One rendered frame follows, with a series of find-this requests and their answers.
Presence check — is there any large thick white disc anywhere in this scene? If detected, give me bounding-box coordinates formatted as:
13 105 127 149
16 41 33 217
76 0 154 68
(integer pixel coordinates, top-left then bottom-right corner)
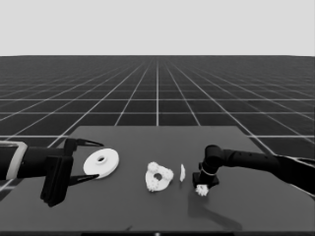
83 147 120 180

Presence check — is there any white round carrier with pins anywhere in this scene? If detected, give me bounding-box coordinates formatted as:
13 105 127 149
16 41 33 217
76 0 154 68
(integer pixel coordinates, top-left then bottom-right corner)
145 161 174 193

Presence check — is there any small thin white T-piece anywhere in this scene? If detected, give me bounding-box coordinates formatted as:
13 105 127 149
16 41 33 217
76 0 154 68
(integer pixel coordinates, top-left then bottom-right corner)
179 163 187 183

